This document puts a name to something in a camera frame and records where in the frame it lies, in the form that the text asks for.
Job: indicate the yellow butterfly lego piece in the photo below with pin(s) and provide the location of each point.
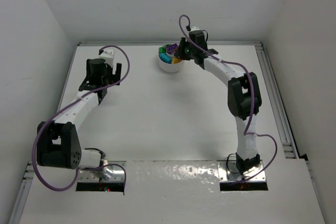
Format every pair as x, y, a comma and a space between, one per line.
176, 60

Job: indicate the white divided round container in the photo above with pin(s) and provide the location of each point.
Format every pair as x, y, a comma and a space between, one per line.
170, 68

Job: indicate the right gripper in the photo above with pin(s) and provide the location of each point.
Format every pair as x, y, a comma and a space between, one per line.
181, 51

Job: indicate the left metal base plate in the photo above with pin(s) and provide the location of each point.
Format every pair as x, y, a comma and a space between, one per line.
113, 173

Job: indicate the green square lego brick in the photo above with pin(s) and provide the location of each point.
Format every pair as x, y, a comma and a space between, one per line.
162, 50

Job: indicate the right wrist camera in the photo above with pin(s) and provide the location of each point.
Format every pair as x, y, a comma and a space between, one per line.
191, 28

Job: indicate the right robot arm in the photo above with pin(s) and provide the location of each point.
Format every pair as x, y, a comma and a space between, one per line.
243, 93

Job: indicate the purple curved lego brick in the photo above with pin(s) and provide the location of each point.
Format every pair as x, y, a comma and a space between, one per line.
171, 48

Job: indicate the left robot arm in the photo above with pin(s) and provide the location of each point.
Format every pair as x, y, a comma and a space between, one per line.
59, 144

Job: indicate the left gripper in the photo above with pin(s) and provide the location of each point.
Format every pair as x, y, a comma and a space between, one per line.
117, 71

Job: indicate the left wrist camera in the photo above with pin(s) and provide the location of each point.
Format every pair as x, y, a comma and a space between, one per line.
107, 55

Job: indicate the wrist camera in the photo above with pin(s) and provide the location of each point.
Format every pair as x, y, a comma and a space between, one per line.
107, 55
191, 28

